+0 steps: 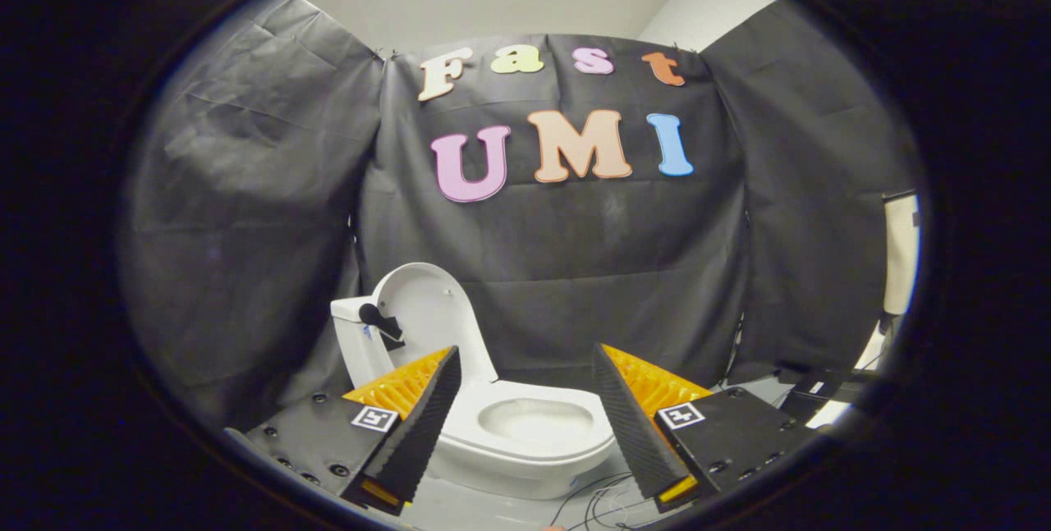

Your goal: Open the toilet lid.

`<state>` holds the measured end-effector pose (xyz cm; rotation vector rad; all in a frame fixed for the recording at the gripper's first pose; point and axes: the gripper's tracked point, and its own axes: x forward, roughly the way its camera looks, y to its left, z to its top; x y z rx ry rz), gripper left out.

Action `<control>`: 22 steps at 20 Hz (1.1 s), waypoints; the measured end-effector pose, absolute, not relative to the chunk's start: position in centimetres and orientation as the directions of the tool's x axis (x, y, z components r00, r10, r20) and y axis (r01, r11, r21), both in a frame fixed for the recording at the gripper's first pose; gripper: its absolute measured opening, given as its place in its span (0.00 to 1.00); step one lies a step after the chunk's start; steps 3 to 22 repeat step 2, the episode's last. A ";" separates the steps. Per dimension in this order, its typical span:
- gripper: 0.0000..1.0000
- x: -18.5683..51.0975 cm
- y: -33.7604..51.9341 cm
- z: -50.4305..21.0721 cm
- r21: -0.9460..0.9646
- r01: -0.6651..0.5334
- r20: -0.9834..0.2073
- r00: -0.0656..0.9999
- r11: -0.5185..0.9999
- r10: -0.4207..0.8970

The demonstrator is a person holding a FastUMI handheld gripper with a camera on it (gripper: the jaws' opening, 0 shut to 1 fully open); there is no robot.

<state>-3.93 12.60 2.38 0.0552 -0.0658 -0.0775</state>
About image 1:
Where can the white ceramic toilet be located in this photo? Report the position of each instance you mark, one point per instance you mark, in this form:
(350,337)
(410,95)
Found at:
(361,359)

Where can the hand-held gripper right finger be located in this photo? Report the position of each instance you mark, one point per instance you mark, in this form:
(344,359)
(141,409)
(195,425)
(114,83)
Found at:
(628,432)

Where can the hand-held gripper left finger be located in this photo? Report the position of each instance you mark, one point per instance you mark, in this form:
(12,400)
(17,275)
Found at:
(427,424)

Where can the white toilet lid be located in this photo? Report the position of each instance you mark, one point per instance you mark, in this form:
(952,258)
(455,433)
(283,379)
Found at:
(435,309)

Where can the dark box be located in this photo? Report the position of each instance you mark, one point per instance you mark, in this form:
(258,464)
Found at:
(821,391)

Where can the black backdrop cloth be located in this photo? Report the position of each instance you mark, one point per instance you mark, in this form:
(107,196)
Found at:
(575,252)

